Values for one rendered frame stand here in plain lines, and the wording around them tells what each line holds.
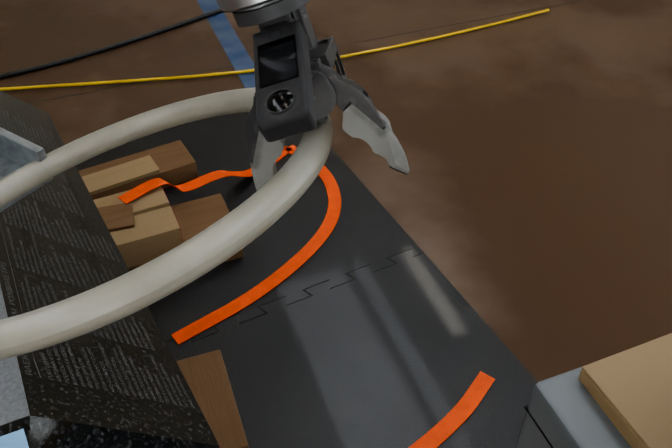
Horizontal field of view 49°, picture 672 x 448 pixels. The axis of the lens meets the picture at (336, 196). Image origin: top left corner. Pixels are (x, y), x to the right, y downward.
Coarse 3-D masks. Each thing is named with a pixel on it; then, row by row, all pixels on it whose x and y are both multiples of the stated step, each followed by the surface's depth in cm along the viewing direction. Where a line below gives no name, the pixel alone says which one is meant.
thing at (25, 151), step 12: (0, 132) 96; (0, 144) 97; (12, 144) 95; (24, 144) 93; (0, 156) 99; (12, 156) 97; (24, 156) 95; (36, 156) 93; (0, 168) 97; (12, 168) 97; (48, 180) 95; (12, 204) 92
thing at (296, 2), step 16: (288, 0) 64; (304, 0) 65; (240, 16) 65; (256, 16) 64; (272, 16) 64; (288, 16) 66; (304, 16) 71; (320, 48) 70; (336, 48) 73; (320, 64) 67; (336, 64) 72; (320, 80) 67; (320, 96) 68; (320, 112) 68
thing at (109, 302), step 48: (240, 96) 90; (96, 144) 95; (0, 192) 89; (288, 192) 62; (192, 240) 57; (240, 240) 58; (96, 288) 55; (144, 288) 55; (0, 336) 55; (48, 336) 54
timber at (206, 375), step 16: (208, 352) 192; (192, 368) 188; (208, 368) 188; (224, 368) 188; (192, 384) 184; (208, 384) 184; (224, 384) 184; (208, 400) 181; (224, 400) 181; (208, 416) 177; (224, 416) 177; (224, 432) 174; (240, 432) 174
